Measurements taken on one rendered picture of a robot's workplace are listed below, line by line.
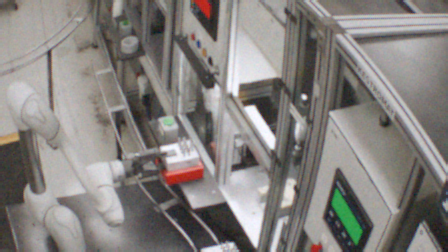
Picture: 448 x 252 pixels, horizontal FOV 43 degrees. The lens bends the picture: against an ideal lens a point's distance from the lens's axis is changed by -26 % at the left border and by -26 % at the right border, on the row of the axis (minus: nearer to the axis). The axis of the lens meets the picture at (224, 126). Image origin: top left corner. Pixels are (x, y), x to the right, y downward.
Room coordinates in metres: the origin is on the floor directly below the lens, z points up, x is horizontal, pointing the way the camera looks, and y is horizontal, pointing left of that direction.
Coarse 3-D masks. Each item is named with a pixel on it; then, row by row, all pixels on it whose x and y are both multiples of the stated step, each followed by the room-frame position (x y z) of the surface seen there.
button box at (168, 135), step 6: (162, 120) 2.27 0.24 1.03; (162, 126) 2.23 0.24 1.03; (168, 126) 2.23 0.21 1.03; (174, 126) 2.24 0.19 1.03; (162, 132) 2.23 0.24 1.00; (168, 132) 2.22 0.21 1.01; (174, 132) 2.23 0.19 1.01; (162, 138) 2.23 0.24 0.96; (168, 138) 2.22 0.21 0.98; (174, 138) 2.23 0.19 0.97; (162, 144) 2.23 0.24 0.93; (168, 144) 2.22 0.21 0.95
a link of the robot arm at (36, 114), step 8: (32, 96) 1.77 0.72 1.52; (40, 96) 1.79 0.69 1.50; (24, 104) 1.74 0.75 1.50; (32, 104) 1.70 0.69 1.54; (40, 104) 1.71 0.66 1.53; (24, 112) 1.70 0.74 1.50; (32, 112) 1.67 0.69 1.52; (40, 112) 1.69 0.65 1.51; (48, 112) 1.72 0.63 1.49; (24, 120) 1.71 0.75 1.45; (32, 120) 1.66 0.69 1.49; (40, 120) 1.68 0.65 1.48; (48, 120) 1.70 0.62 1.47; (56, 120) 1.75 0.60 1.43; (32, 128) 1.70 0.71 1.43; (40, 128) 1.67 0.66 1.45; (48, 128) 1.69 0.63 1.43; (56, 128) 1.73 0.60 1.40; (48, 136) 1.70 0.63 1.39
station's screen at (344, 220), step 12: (336, 180) 1.31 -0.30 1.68; (336, 192) 1.29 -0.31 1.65; (336, 204) 1.28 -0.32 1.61; (348, 204) 1.22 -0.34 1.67; (336, 216) 1.26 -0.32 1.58; (348, 216) 1.21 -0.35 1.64; (336, 228) 1.24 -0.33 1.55; (348, 228) 1.19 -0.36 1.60; (360, 228) 1.14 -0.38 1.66; (348, 240) 1.17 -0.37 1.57
